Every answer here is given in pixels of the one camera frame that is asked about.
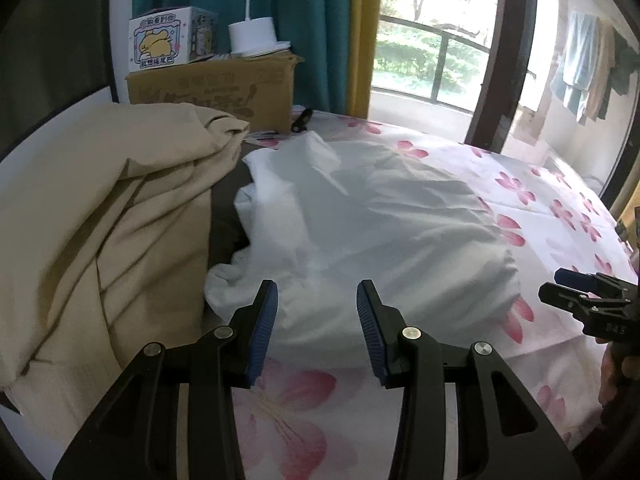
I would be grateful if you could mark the person's right hand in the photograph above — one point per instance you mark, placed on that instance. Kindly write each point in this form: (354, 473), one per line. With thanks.
(607, 375)

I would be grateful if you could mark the dark green hanging cloth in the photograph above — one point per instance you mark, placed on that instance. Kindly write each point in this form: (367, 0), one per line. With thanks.
(625, 70)

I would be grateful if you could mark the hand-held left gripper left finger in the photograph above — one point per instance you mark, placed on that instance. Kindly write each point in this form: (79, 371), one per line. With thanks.
(262, 330)

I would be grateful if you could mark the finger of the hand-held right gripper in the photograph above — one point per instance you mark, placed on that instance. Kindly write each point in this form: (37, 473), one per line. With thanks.
(562, 297)
(575, 279)

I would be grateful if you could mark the teal curtain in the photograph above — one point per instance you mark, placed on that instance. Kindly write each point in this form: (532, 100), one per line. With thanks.
(310, 20)

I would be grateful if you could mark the hanging clothes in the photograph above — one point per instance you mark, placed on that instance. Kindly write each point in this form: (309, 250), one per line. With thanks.
(575, 60)

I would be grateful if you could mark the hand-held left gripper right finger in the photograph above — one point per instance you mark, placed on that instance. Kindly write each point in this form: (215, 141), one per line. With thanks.
(370, 330)

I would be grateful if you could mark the cartoon printed box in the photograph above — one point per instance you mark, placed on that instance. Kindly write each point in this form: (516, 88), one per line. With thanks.
(160, 42)

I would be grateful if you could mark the black sliding door frame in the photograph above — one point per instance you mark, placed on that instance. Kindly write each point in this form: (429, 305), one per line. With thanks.
(622, 160)

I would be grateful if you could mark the black window frame pillar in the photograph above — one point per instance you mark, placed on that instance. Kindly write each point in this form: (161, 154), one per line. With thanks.
(505, 60)

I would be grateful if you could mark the beige blanket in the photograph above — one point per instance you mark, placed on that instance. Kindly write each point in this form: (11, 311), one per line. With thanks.
(100, 210)

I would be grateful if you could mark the beige hanging cloth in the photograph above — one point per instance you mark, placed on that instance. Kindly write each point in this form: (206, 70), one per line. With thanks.
(602, 75)

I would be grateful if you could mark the yellow curtain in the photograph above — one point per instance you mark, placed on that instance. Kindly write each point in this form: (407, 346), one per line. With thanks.
(365, 35)

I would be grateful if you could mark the large cardboard box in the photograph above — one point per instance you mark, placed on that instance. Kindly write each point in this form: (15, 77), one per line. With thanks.
(210, 95)

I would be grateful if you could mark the black window railing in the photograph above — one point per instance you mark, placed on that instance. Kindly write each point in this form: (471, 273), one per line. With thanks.
(439, 65)

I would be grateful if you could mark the pink floral bed sheet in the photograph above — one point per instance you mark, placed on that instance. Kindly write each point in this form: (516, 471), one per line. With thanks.
(540, 230)

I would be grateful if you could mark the white lamp base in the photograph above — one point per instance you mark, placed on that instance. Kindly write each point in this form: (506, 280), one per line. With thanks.
(252, 35)

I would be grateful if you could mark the small brown box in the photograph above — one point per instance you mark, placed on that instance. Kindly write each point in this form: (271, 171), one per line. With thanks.
(522, 122)

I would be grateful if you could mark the white shirt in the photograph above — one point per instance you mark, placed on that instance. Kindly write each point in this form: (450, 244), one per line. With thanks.
(375, 220)

